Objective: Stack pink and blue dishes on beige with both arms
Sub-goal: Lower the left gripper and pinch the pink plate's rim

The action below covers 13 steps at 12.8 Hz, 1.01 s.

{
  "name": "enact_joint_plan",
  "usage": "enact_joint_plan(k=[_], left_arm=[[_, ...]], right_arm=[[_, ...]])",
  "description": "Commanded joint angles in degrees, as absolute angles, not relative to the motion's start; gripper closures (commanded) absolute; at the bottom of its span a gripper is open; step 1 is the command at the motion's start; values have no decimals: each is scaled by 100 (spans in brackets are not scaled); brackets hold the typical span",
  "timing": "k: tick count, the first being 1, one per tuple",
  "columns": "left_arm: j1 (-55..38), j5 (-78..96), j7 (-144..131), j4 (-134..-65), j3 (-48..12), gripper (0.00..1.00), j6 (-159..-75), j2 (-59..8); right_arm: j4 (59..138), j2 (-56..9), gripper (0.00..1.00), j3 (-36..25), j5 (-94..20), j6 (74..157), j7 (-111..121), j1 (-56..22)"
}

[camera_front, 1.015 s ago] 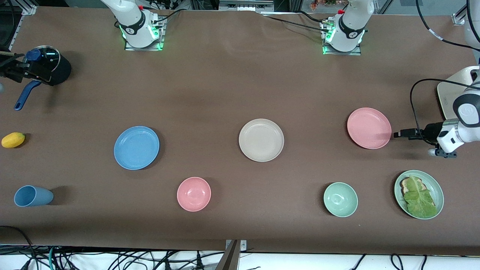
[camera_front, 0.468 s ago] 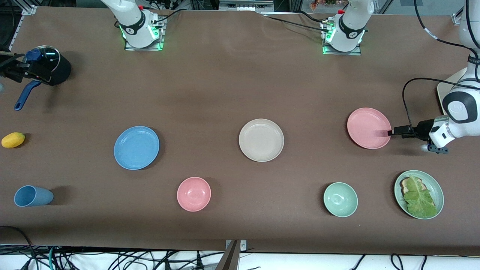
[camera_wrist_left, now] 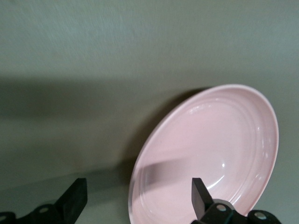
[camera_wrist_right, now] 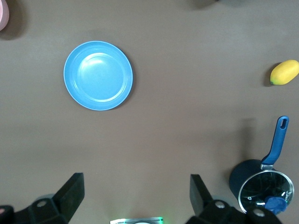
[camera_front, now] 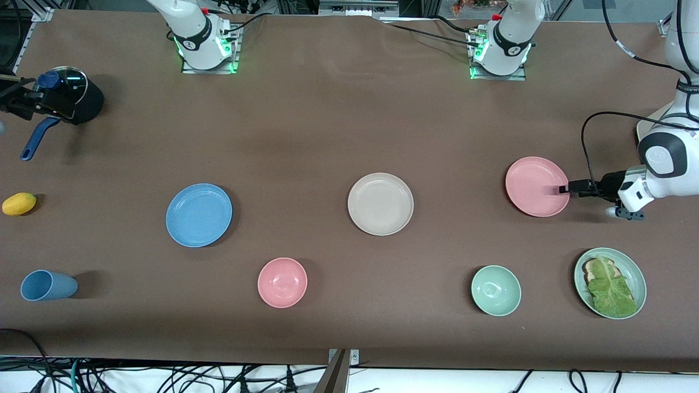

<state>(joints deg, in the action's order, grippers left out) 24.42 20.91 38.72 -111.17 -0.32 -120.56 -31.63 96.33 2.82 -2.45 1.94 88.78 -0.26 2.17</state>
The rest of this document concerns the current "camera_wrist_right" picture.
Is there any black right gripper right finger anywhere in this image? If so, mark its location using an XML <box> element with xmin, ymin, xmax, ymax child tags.
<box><xmin>188</xmin><ymin>174</ymin><xmax>282</xmax><ymax>224</ymax></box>

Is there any glass lid with blue knob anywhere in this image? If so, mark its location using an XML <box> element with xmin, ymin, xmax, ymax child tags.
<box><xmin>238</xmin><ymin>169</ymin><xmax>295</xmax><ymax>216</ymax></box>

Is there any yellow toy lemon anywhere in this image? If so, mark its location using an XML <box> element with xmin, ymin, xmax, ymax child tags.
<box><xmin>270</xmin><ymin>59</ymin><xmax>299</xmax><ymax>86</ymax></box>

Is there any blue shallow bowl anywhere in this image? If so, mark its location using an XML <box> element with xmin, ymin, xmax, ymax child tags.
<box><xmin>63</xmin><ymin>41</ymin><xmax>134</xmax><ymax>111</ymax></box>

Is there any dark blue saucepan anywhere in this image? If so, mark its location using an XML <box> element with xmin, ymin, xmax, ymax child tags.
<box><xmin>228</xmin><ymin>115</ymin><xmax>295</xmax><ymax>216</ymax></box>

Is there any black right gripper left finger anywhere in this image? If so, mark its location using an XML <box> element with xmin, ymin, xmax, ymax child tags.
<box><xmin>0</xmin><ymin>172</ymin><xmax>85</xmax><ymax>224</ymax></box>

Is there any small deep pink bowl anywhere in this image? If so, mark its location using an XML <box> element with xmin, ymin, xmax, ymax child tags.
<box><xmin>0</xmin><ymin>0</ymin><xmax>10</xmax><ymax>31</ymax></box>

